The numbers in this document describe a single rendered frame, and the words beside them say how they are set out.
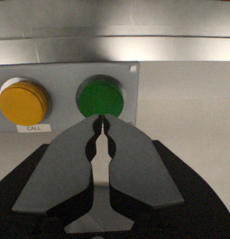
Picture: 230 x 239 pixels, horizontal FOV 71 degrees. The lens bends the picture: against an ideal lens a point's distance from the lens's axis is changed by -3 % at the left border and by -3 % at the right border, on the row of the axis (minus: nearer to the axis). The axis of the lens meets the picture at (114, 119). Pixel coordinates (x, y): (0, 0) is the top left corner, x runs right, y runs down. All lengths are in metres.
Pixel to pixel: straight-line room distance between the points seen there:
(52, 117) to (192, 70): 0.21
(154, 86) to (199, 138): 0.14
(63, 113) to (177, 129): 0.22
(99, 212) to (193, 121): 0.24
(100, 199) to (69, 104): 0.25
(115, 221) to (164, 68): 0.28
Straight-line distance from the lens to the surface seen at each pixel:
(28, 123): 0.17
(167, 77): 0.27
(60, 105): 0.17
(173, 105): 0.29
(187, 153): 0.37
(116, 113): 0.15
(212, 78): 0.30
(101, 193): 0.38
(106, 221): 0.35
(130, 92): 0.16
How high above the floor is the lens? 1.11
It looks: 60 degrees down
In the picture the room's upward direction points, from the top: 174 degrees clockwise
